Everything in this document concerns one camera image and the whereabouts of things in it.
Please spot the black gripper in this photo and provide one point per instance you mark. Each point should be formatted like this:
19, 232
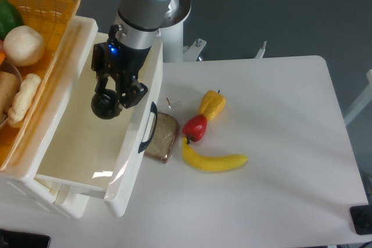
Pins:
128, 62

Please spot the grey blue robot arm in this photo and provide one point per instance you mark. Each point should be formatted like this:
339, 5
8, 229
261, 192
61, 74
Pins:
136, 26

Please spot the white open upper drawer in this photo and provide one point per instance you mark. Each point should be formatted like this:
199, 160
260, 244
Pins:
99, 158

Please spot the white plastic drawer cabinet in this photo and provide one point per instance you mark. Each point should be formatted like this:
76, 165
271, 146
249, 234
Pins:
19, 185

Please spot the wrapped brown bread slice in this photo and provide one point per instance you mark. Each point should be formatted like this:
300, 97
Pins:
165, 133

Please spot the beige croissant pastry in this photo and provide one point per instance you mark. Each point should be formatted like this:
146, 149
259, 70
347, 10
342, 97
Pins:
23, 99

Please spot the red bell pepper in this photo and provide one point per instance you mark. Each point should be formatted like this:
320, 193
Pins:
195, 128

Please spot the yellow woven basket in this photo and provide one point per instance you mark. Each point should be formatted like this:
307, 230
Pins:
51, 18

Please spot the yellow bell pepper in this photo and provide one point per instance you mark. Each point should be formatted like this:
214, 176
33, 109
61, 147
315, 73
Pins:
212, 104

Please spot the white round bun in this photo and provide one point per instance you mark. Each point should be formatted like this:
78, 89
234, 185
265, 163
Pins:
24, 46

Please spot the tan bread roll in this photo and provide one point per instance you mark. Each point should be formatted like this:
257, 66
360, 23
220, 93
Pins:
9, 88

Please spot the yellow banana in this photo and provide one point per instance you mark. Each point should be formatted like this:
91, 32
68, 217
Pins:
210, 163

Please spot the green bell pepper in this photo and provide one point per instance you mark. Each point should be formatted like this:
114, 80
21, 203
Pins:
10, 18

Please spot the black device bottom left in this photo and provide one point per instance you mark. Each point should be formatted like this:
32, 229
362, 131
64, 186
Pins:
13, 239

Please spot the black device right corner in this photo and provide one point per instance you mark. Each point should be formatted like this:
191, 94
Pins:
361, 218

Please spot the black drawer handle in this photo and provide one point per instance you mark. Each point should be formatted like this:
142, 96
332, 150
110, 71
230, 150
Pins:
150, 128

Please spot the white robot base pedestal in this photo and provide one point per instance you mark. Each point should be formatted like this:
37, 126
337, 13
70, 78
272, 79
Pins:
171, 33

